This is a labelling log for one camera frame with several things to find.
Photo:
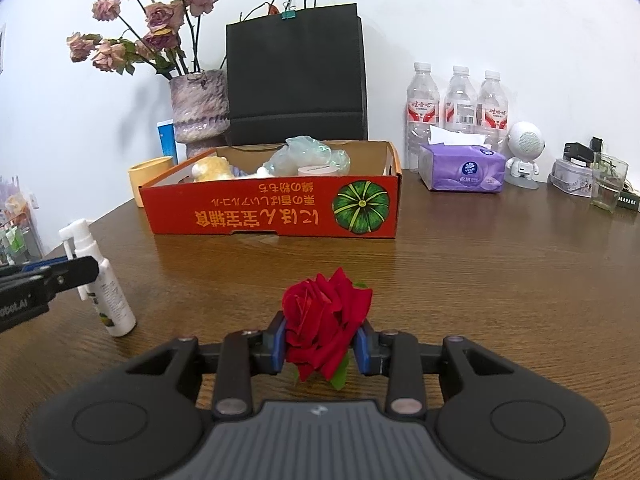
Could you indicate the red artificial rose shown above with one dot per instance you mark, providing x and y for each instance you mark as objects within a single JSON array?
[{"x": 325, "y": 320}]

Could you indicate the white robot speaker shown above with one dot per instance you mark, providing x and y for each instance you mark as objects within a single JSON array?
[{"x": 525, "y": 145}]

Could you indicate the patterned tin box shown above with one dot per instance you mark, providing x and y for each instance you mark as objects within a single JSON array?
[{"x": 570, "y": 177}]

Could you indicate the teal binder clip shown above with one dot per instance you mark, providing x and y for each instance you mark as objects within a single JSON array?
[{"x": 288, "y": 14}]

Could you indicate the pink round jar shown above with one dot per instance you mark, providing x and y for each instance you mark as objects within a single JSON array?
[{"x": 315, "y": 170}]

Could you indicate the red cardboard box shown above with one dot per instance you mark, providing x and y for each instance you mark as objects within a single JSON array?
[{"x": 260, "y": 207}]

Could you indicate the black charger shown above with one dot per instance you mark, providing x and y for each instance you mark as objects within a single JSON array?
[{"x": 577, "y": 152}]

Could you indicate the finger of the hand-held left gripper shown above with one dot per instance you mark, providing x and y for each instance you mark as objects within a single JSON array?
[{"x": 75, "y": 270}]

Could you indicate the white spray bottle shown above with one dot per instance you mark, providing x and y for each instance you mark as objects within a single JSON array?
[{"x": 112, "y": 305}]

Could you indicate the yellow fluffy toy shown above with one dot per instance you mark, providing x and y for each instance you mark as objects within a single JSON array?
[{"x": 212, "y": 169}]

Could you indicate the blue and white box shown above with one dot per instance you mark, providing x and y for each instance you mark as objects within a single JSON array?
[{"x": 166, "y": 142}]

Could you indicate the clear plastic wrap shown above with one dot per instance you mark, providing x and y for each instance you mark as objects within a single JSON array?
[{"x": 305, "y": 152}]

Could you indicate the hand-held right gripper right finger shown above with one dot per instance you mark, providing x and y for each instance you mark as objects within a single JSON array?
[{"x": 361, "y": 350}]

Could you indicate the clear glass jar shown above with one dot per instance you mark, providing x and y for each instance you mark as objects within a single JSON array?
[{"x": 607, "y": 185}]

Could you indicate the purple ceramic vase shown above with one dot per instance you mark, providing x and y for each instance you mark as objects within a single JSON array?
[{"x": 200, "y": 110}]

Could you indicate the clear water bottle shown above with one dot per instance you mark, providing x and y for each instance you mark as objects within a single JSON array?
[
  {"x": 494, "y": 107},
  {"x": 422, "y": 105},
  {"x": 460, "y": 105}
]

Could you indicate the yellow cup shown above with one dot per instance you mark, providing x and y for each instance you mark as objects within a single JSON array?
[{"x": 147, "y": 180}]

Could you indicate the storage rack with bottles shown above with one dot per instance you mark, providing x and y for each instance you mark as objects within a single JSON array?
[{"x": 15, "y": 225}]

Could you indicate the wall picture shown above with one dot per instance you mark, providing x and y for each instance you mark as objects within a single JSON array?
[{"x": 2, "y": 47}]

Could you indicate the purple tissue pack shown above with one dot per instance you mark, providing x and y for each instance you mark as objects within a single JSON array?
[{"x": 460, "y": 170}]

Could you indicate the black paper bag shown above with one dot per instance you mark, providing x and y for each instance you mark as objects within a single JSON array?
[{"x": 295, "y": 75}]

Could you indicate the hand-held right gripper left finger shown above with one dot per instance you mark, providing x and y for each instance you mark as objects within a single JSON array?
[{"x": 280, "y": 345}]

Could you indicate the bunch of dried roses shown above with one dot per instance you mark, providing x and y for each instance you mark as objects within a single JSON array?
[{"x": 160, "y": 17}]

